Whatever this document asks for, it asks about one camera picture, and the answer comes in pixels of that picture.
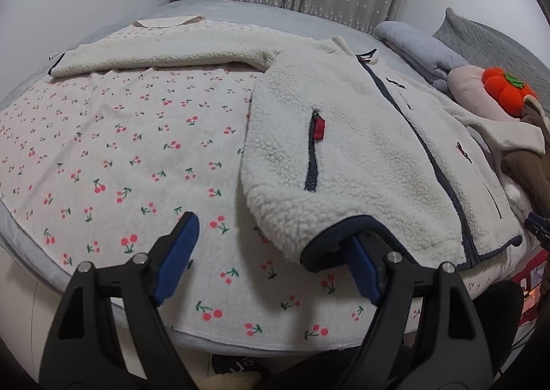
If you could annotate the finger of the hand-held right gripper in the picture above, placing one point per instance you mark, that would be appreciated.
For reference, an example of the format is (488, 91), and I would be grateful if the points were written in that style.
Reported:
(539, 229)

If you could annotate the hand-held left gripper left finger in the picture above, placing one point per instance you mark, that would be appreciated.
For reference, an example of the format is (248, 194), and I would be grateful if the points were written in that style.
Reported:
(178, 259)

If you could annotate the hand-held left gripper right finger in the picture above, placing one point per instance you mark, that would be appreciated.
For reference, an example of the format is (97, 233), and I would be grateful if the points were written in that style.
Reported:
(365, 272)

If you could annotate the white fleece jacket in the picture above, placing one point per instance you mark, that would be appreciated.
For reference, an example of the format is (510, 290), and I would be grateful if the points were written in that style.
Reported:
(365, 136)

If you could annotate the red box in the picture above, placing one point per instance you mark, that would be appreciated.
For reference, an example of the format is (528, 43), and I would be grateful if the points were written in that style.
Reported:
(530, 282)

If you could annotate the brown plush toy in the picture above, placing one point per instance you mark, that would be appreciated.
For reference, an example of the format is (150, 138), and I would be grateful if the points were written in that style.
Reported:
(528, 166)

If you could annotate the black printed cloth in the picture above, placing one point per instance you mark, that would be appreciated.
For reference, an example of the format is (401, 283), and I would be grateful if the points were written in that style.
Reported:
(234, 366)

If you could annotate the cherry print blanket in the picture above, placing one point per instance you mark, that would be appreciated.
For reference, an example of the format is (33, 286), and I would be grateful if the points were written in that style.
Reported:
(129, 136)

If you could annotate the orange persimmon plush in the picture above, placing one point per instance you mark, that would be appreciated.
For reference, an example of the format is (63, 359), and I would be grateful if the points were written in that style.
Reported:
(505, 91)

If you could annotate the pink cushion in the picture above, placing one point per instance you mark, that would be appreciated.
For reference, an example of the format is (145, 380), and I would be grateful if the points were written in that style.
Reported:
(466, 89)

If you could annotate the grey quilted pillow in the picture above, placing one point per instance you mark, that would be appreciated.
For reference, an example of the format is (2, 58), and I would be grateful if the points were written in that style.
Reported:
(494, 46)

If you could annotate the folded grey blanket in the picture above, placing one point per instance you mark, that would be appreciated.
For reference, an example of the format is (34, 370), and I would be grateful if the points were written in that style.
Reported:
(412, 46)

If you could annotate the beige cloth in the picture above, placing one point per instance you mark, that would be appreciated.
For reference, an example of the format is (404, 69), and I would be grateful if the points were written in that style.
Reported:
(167, 22)

